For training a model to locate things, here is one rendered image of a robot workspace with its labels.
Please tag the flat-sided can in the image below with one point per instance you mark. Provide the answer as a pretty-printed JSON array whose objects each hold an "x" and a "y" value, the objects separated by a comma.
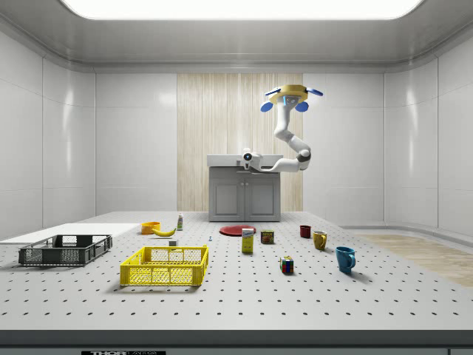
[{"x": 267, "y": 237}]

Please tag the yellow basket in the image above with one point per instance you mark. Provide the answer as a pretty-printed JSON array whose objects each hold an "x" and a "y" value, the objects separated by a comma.
[{"x": 159, "y": 275}]

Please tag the yellow box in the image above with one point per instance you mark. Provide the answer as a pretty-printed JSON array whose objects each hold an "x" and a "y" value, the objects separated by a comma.
[{"x": 248, "y": 242}]

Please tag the banana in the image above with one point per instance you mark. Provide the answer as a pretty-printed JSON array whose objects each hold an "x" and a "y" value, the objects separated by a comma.
[{"x": 164, "y": 233}]

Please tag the red plate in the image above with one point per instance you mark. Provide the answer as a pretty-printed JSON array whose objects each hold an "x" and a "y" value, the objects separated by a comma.
[{"x": 233, "y": 231}]

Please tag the drone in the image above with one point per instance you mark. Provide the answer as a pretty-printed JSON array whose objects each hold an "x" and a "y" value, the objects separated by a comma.
[{"x": 292, "y": 90}]

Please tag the puzzle cube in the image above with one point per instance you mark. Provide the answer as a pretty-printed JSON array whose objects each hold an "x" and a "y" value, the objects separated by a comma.
[{"x": 286, "y": 265}]

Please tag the blue mug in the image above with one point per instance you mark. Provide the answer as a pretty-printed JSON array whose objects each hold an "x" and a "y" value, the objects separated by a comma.
[{"x": 344, "y": 260}]

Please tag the red mug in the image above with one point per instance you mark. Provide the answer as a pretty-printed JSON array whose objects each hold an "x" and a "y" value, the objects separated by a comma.
[{"x": 305, "y": 232}]

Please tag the dark grey basket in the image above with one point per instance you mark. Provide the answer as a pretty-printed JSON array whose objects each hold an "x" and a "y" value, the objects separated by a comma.
[{"x": 59, "y": 255}]

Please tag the white cabinet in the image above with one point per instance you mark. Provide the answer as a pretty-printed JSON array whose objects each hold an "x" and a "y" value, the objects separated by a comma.
[{"x": 225, "y": 196}]

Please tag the small white bottle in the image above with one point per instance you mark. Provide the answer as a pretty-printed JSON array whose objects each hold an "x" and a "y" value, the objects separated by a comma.
[{"x": 180, "y": 223}]

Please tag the white board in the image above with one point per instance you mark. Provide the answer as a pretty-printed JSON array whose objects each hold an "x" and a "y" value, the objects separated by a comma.
[{"x": 55, "y": 231}]

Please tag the yellow bowl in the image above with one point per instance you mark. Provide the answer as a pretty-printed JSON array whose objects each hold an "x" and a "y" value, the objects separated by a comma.
[{"x": 148, "y": 229}]

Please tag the yellow mug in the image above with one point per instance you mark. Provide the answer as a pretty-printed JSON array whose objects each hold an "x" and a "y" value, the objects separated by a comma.
[{"x": 318, "y": 240}]

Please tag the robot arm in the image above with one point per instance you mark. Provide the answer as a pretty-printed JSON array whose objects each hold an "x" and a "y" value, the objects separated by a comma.
[{"x": 282, "y": 124}]

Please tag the grey cube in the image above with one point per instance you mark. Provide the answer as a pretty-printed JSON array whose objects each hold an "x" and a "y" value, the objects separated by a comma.
[{"x": 173, "y": 243}]

